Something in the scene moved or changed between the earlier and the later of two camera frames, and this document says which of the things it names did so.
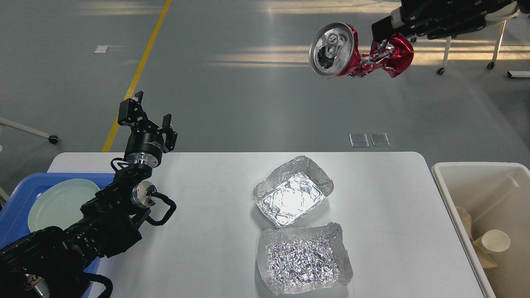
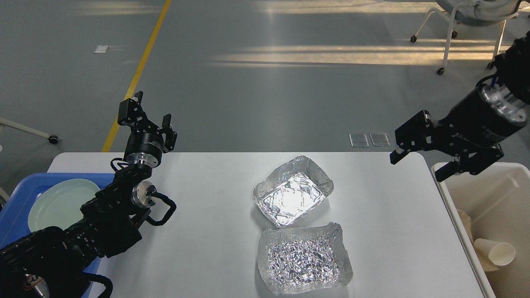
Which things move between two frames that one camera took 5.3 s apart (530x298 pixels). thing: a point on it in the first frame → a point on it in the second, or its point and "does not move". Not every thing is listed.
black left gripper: x=147 y=142 does not move
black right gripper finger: x=383 y=29 → x=417 y=133
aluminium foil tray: x=294 y=259 does not move
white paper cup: x=495 y=240 → x=499 y=253
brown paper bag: x=484 y=255 does not move
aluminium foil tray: x=297 y=186 does not move
